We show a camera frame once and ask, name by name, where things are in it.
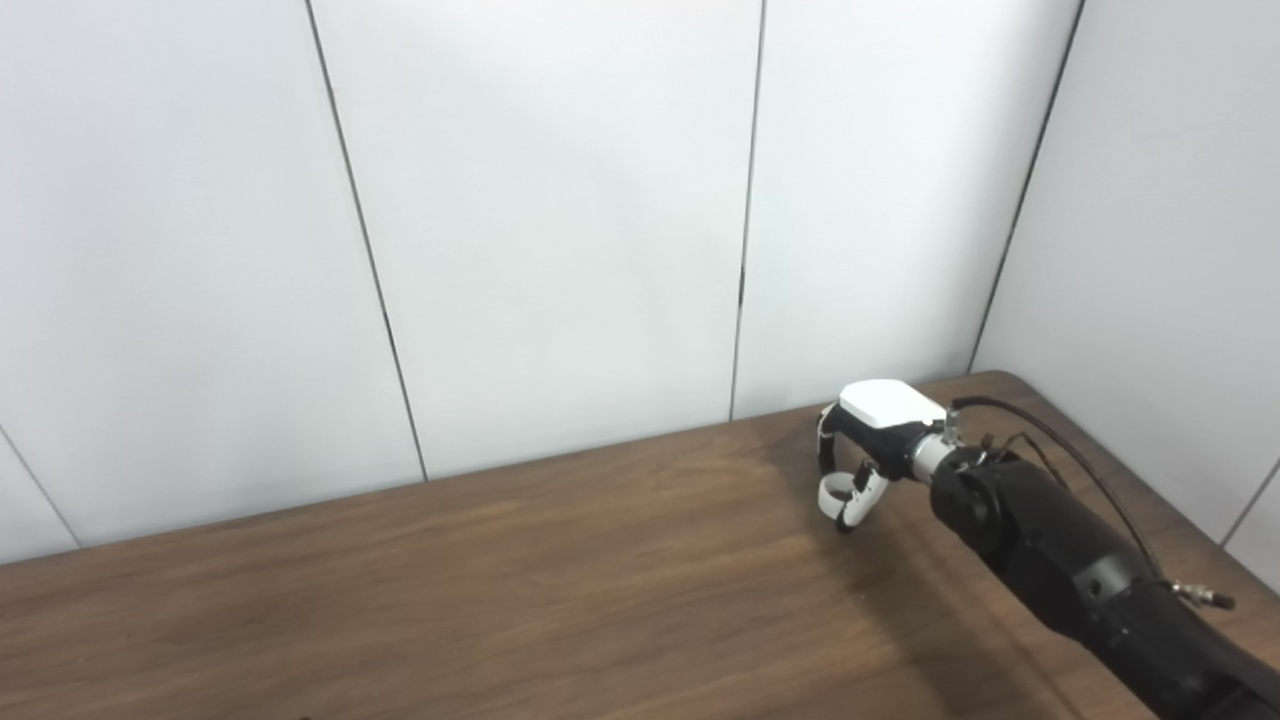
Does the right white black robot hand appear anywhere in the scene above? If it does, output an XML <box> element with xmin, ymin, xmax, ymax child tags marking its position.
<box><xmin>815</xmin><ymin>380</ymin><xmax>951</xmax><ymax>534</ymax></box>

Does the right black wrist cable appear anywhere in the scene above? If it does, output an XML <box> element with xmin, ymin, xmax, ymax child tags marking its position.
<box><xmin>948</xmin><ymin>396</ymin><xmax>1236</xmax><ymax>611</ymax></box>

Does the white ring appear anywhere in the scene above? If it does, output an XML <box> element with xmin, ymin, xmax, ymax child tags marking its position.
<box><xmin>818</xmin><ymin>473</ymin><xmax>859</xmax><ymax>518</ymax></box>

